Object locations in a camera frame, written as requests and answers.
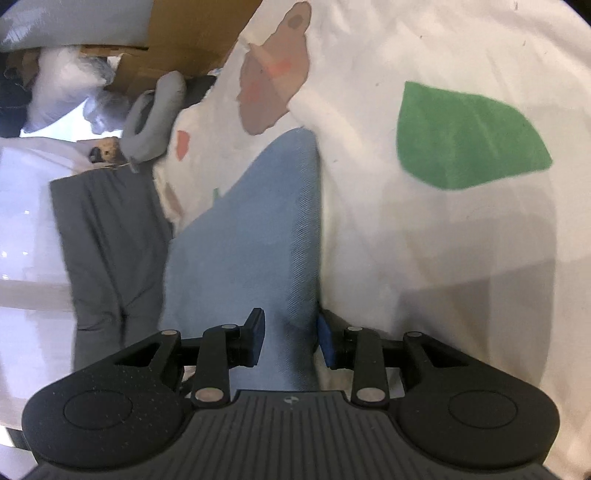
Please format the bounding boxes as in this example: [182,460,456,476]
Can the teddy bear plush toy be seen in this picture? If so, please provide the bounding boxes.
[88,137,125,165]

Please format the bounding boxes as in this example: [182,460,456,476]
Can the cream bear print bedsheet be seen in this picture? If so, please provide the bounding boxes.
[154,1,590,479]

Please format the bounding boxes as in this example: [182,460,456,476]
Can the grey neck pillow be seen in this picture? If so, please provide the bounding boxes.
[119,71,186,169]

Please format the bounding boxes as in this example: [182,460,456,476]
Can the dark grey quilt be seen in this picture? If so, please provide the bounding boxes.
[50,165,172,370]

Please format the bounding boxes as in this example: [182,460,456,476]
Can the black cloth under pillow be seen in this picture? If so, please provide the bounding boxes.
[176,75,216,112]

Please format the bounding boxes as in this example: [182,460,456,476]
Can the light blue denim pants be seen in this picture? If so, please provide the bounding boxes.
[160,128,321,391]

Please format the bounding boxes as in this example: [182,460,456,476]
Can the clear plastic bag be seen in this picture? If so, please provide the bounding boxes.
[83,90,131,135]

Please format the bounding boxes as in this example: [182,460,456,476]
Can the brown cardboard sheet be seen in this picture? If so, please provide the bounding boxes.
[78,0,264,100]

